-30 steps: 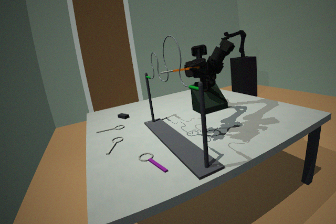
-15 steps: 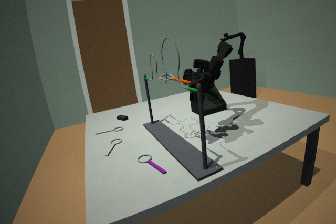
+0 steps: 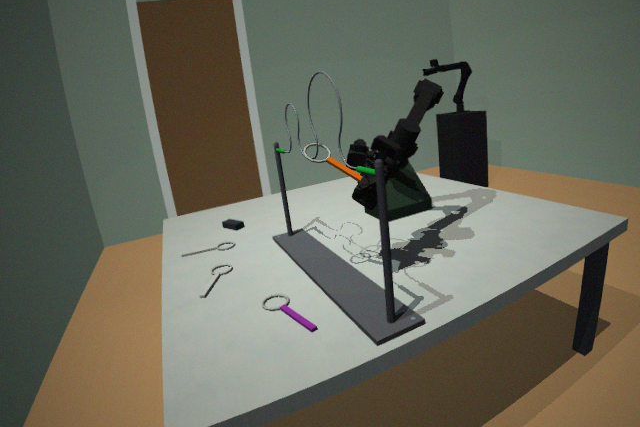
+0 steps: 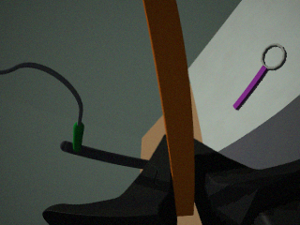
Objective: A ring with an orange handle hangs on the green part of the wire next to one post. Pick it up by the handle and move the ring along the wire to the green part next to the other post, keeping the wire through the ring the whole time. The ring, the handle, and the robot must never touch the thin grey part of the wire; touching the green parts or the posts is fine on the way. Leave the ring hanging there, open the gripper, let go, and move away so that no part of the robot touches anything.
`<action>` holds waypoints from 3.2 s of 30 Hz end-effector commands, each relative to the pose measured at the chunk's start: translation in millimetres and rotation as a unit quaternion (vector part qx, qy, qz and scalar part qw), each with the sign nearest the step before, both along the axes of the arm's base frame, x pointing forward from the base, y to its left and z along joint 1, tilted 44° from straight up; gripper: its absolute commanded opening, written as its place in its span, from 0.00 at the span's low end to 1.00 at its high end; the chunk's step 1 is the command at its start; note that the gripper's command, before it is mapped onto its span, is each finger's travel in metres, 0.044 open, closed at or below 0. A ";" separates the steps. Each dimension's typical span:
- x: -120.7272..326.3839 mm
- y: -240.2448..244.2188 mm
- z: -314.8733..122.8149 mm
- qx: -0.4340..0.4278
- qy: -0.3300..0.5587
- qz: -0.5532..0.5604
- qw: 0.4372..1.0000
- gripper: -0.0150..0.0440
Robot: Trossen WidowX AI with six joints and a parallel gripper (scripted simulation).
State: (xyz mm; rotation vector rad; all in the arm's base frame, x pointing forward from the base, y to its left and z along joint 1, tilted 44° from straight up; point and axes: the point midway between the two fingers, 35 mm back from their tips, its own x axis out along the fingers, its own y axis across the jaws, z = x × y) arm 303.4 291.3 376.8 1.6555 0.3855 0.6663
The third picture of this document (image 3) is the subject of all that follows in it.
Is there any purple handle with grey loop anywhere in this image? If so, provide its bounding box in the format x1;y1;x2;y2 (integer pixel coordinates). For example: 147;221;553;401
262;294;317;333

